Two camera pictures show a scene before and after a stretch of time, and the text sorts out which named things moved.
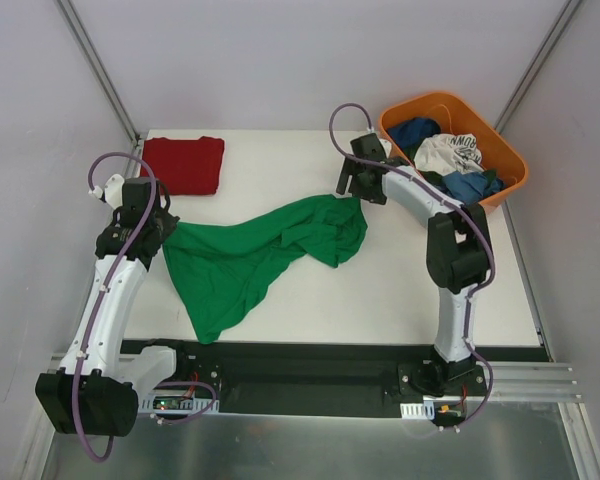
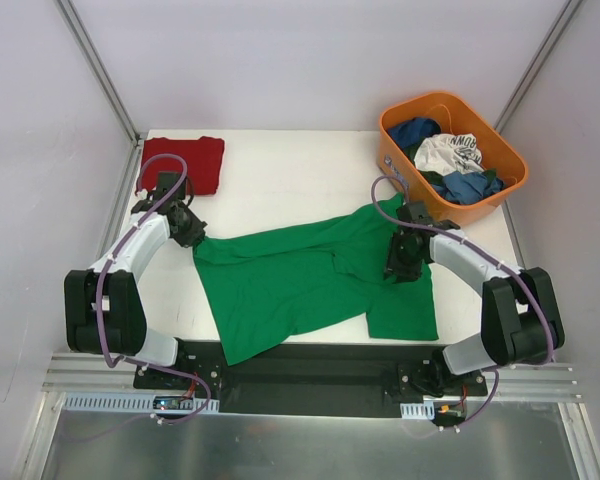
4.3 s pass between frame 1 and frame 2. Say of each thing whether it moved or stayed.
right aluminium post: stayed
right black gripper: moved
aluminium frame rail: stayed
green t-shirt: moved
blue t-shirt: stayed
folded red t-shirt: stayed
